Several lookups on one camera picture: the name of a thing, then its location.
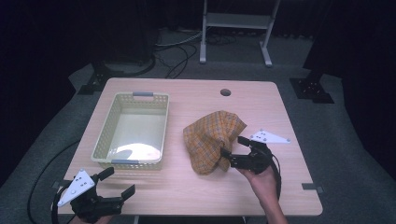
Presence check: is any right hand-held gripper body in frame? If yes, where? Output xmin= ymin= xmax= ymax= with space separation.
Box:
xmin=229 ymin=128 xmax=292 ymax=175

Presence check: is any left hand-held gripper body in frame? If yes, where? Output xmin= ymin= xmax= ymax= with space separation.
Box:
xmin=57 ymin=168 xmax=126 ymax=224

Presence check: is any yellow plaid cloth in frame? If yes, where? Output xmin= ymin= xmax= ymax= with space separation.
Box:
xmin=182 ymin=110 xmax=248 ymax=176

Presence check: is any pale yellow perforated plastic basket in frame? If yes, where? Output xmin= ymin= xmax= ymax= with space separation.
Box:
xmin=91 ymin=91 xmax=171 ymax=172

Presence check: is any person's left hand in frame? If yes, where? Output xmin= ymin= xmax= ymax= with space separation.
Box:
xmin=70 ymin=214 xmax=114 ymax=224

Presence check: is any person's right hand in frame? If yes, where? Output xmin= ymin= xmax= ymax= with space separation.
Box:
xmin=237 ymin=163 xmax=278 ymax=204

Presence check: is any black stand base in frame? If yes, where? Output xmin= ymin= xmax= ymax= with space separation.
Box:
xmin=289 ymin=69 xmax=336 ymax=105
xmin=77 ymin=60 xmax=126 ymax=96

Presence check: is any grey metal stand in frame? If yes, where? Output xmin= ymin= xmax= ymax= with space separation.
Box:
xmin=199 ymin=0 xmax=282 ymax=68

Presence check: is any right hand-held gripper black cable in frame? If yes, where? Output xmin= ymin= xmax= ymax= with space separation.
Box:
xmin=269 ymin=154 xmax=283 ymax=201

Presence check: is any hand-held gripper black cable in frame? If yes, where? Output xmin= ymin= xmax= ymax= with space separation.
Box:
xmin=50 ymin=185 xmax=73 ymax=224
xmin=269 ymin=154 xmax=283 ymax=201

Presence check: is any grey table edge bracket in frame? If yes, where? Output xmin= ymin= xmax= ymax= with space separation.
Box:
xmin=50 ymin=180 xmax=73 ymax=190
xmin=301 ymin=182 xmax=325 ymax=194

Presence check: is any left hand-held gripper black cable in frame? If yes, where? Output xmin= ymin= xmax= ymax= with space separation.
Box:
xmin=50 ymin=185 xmax=73 ymax=224

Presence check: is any thin black floor cable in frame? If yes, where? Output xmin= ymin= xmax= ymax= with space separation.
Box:
xmin=163 ymin=42 xmax=200 ymax=79

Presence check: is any thick black floor cable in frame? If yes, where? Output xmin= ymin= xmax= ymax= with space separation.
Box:
xmin=122 ymin=54 xmax=157 ymax=78

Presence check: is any white floor cable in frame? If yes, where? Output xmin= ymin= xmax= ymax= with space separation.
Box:
xmin=154 ymin=30 xmax=204 ymax=49

